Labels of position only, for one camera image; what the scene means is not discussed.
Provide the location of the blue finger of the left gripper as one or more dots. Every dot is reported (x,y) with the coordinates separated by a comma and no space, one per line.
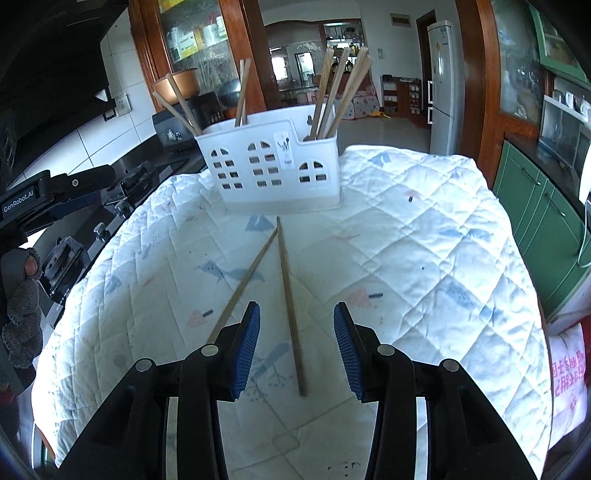
(83,182)

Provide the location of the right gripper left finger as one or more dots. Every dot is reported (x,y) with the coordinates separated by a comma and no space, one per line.
(125,438)

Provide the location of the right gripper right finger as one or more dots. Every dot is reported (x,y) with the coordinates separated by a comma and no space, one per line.
(467,438)

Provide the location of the gloved left hand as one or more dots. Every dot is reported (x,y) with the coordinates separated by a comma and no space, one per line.
(21,315)

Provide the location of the black gas stove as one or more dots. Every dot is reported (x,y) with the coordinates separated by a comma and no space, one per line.
(94,225)

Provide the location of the black range hood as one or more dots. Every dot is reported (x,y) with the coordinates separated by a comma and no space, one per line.
(53,76)

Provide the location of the red printed plastic bag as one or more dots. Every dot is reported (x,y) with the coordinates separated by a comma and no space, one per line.
(569,388)

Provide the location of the copper inner pot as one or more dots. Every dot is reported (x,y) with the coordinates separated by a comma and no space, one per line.
(187,83)

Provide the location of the wooden glass display cabinet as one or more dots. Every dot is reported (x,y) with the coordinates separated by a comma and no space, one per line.
(209,36)

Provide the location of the white plastic utensil holder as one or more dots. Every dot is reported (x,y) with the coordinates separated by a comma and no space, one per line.
(268,166)

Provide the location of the white quilted table cloth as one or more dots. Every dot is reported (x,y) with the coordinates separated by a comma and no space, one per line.
(420,250)

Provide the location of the polka dot play tent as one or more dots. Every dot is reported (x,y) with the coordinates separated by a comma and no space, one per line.
(365,102)

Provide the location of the white refrigerator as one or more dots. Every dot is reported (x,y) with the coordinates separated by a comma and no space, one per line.
(443,89)

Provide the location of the green upper cabinets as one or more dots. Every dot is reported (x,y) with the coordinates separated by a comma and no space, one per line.
(554,53)

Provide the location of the white wall socket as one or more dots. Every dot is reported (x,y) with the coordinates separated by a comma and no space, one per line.
(122,105)

